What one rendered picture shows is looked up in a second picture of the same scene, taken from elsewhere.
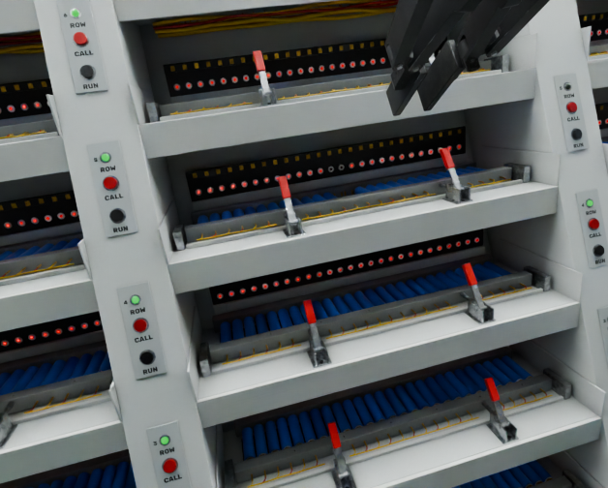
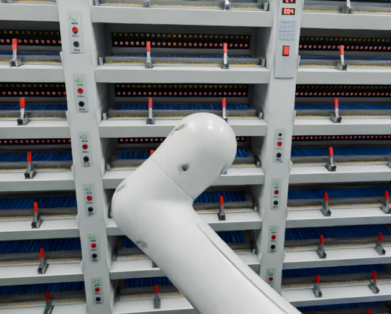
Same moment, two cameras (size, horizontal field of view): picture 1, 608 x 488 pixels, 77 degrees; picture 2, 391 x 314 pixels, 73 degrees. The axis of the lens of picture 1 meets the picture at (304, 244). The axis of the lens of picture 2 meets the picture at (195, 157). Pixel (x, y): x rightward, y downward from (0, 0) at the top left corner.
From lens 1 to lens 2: 52 cm
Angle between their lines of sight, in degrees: 11
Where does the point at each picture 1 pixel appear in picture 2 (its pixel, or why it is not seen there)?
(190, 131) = (117, 130)
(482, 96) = (241, 132)
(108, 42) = (90, 92)
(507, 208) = (241, 179)
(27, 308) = (51, 184)
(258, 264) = not seen: hidden behind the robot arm
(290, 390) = not seen: hidden behind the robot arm
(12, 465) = (41, 233)
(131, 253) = (89, 172)
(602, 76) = (299, 131)
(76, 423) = (63, 225)
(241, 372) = not seen: hidden behind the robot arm
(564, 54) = (282, 120)
